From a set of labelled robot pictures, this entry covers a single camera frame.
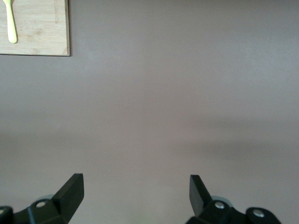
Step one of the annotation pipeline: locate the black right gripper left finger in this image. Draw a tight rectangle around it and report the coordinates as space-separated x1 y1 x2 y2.
0 173 85 224

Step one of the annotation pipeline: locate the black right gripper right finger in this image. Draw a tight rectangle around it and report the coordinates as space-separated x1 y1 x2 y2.
185 174 282 224

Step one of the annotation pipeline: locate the yellow plastic fork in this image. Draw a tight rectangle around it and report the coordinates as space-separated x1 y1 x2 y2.
3 0 18 44

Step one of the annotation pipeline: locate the bamboo cutting board metal handle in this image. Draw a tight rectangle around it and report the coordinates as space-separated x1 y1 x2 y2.
0 0 71 57

